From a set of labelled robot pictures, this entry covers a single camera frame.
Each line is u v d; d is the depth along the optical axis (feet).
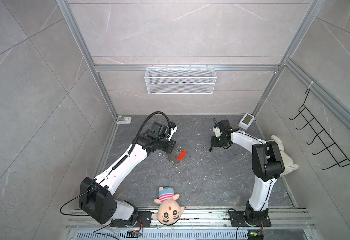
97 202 1.56
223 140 2.51
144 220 2.40
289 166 2.63
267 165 1.71
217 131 2.99
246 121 3.63
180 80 3.31
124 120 3.75
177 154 3.20
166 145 2.26
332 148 2.12
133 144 1.72
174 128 2.35
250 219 2.17
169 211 2.25
